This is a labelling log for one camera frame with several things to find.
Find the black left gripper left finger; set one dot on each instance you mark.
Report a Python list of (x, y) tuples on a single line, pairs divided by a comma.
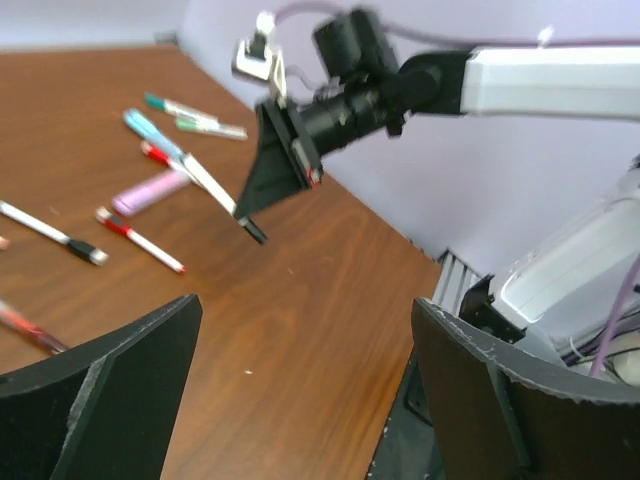
[(105, 409)]

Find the green capped white marker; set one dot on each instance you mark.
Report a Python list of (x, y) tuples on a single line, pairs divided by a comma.
[(211, 128)]

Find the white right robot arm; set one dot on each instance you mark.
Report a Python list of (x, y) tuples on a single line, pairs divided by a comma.
[(577, 79)]

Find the purple highlighter marker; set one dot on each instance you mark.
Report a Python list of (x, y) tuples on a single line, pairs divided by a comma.
[(149, 192)]

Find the teal capped white marker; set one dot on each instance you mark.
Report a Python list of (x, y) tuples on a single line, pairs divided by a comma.
[(176, 109)]

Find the black capped white marker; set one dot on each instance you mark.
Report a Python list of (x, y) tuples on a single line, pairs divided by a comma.
[(77, 247)]

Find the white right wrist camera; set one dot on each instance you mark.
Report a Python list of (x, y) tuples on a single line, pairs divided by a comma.
[(257, 59)]

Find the aluminium frame rail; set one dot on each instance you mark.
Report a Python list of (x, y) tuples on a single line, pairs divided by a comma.
[(455, 279)]

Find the red capped white marker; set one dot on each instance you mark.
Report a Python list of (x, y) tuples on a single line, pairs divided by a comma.
[(159, 156)]

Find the red ink gel pen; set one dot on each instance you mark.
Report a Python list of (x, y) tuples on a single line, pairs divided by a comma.
[(14, 320)]

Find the light blue capped marker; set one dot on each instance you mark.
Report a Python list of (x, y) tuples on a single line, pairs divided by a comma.
[(188, 164)]

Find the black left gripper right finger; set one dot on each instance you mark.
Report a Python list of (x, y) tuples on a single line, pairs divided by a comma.
[(501, 413)]

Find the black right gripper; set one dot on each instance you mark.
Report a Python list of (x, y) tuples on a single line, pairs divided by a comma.
[(356, 55)]

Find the red cap white marker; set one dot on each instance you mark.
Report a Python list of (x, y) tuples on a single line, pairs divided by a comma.
[(119, 226)]

